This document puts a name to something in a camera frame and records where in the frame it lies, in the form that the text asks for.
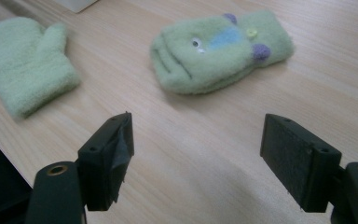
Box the plain green mitten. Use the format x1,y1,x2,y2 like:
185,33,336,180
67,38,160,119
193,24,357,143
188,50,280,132
0,16,82,119

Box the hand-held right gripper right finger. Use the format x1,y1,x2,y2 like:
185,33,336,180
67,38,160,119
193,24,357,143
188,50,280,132
259,113,343,214

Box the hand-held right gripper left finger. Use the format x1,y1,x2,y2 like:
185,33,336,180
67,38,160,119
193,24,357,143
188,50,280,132
77,111,135,213

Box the white plastic basket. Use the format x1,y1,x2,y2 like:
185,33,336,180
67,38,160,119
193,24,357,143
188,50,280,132
53,0,100,14

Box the green mitten with face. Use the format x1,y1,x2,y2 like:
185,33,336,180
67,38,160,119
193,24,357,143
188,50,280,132
149,9,296,95

